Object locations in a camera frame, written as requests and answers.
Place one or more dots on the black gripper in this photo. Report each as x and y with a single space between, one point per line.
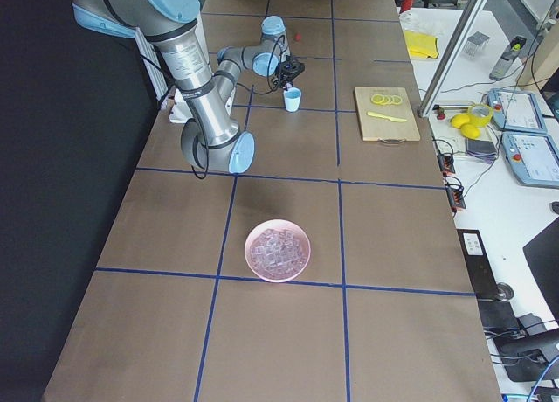
286 75

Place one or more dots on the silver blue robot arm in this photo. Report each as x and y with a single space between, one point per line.
211 139

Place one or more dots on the light blue cup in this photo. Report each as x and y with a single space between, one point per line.
292 97

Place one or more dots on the clear ice cubes pile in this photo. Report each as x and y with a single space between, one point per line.
277 254

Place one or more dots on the yellow plastic knife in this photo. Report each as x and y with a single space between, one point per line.
386 117

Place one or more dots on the lemon slices row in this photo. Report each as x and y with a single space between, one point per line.
386 99

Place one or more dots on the wooden cutting board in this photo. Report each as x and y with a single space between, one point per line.
379 130

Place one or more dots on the yellow cloth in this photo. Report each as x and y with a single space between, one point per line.
421 45

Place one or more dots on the clear plastic bags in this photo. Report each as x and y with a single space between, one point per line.
411 20

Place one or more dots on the pink bowl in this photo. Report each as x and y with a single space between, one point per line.
277 224

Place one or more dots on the yellow lemon back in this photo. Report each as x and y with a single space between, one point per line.
459 120

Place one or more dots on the yellow lemon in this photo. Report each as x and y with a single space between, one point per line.
459 120
470 131

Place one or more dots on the yellow lemon front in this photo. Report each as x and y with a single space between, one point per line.
470 131

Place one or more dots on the yellow tape roll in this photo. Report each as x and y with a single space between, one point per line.
480 114

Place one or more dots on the black power strip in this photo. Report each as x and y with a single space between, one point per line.
454 188

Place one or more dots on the dark wallet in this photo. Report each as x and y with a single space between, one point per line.
481 149

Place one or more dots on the upper teach pendant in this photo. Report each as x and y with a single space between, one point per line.
516 110

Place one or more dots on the teach pendant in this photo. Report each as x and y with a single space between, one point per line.
533 158
516 110

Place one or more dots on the lower teach pendant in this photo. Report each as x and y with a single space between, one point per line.
533 158

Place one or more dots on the black monitor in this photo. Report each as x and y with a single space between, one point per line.
542 257

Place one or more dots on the white camera mast with base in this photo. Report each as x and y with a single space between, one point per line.
180 112

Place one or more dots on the aluminium frame post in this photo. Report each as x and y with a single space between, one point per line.
458 39

